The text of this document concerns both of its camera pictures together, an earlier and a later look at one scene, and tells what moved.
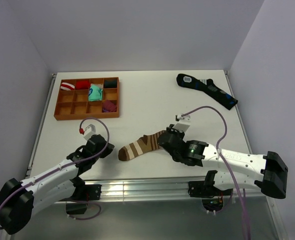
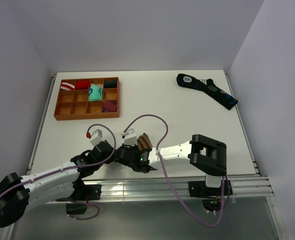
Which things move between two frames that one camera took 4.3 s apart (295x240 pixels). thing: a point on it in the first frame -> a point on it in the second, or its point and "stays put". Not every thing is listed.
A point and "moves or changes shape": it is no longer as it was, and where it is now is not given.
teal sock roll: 95,93 stays put
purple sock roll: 108,106 stays put
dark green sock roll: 110,83 stays put
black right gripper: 171,129 -> 130,147
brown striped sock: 145,143 moves or changes shape
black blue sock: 208,87 stays put
